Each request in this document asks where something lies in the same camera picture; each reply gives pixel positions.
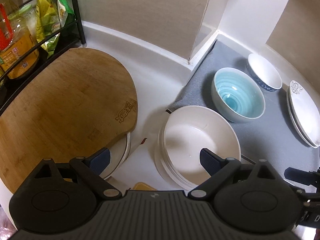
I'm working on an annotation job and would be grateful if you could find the yellow snack bag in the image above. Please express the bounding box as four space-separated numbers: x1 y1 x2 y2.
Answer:
30 0 62 52

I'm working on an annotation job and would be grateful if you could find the black wire rack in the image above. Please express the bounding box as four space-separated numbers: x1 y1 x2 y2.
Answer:
0 0 87 113

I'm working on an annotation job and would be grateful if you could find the oil bottle red label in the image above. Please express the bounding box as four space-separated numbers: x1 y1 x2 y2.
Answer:
0 0 41 80

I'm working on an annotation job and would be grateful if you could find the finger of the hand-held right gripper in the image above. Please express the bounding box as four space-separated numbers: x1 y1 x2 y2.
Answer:
284 167 316 187

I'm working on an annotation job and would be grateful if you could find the green snack bag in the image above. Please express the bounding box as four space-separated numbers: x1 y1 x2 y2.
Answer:
55 0 76 38

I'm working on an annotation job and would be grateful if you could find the jar with green lid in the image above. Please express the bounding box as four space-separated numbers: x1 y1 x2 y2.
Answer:
19 4 38 40

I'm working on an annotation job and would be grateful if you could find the cream ribbed bowl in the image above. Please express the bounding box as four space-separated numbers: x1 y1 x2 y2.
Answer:
154 106 242 190

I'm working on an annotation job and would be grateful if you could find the wooden cutting board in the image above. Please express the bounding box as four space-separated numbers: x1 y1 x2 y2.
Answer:
0 47 139 194

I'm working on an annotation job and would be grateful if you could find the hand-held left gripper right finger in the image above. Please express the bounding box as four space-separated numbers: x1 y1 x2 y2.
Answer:
188 148 298 200

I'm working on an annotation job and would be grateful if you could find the light blue bowl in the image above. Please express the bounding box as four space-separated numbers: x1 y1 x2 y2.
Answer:
211 67 266 124

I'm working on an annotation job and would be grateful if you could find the round glass lid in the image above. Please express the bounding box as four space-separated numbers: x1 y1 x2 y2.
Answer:
100 132 132 180

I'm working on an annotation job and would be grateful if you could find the white bowl blue pattern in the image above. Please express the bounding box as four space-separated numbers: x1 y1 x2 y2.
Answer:
246 53 283 92

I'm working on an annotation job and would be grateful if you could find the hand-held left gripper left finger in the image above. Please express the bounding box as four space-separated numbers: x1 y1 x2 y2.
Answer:
19 148 122 199

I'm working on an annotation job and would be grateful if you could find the grey dish mat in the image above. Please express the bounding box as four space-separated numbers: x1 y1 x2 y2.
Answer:
166 39 320 188

